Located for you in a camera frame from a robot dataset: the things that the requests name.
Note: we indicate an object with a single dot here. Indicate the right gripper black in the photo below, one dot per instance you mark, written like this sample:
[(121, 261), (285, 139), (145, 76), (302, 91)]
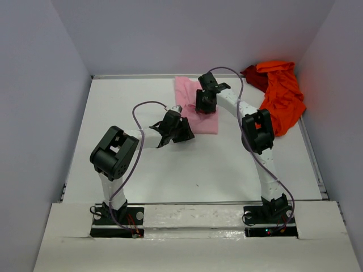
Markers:
[(199, 105)]

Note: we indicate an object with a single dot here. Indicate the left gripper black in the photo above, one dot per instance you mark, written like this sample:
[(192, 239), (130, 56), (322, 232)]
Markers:
[(186, 133)]

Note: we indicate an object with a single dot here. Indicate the pink t shirt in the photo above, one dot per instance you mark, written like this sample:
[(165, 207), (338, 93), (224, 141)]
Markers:
[(185, 96)]

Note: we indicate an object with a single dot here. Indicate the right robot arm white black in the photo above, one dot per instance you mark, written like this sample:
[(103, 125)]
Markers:
[(257, 137)]

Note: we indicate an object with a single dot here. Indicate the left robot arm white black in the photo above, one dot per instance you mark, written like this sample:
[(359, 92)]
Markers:
[(116, 155)]

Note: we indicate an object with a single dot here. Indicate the dark red t shirt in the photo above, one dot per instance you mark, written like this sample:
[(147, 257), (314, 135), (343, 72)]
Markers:
[(254, 78)]

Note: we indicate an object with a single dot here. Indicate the orange t shirt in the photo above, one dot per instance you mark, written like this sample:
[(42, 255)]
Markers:
[(283, 98)]

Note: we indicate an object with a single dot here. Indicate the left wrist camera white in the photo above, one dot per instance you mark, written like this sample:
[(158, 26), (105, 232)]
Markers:
[(175, 108)]

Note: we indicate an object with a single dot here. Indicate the metal rail table back edge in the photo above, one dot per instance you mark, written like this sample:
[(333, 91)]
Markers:
[(142, 76)]

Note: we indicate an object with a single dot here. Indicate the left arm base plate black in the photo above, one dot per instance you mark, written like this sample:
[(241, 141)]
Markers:
[(129, 227)]

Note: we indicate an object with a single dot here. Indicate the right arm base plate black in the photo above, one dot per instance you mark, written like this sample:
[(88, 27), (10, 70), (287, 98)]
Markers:
[(258, 225)]

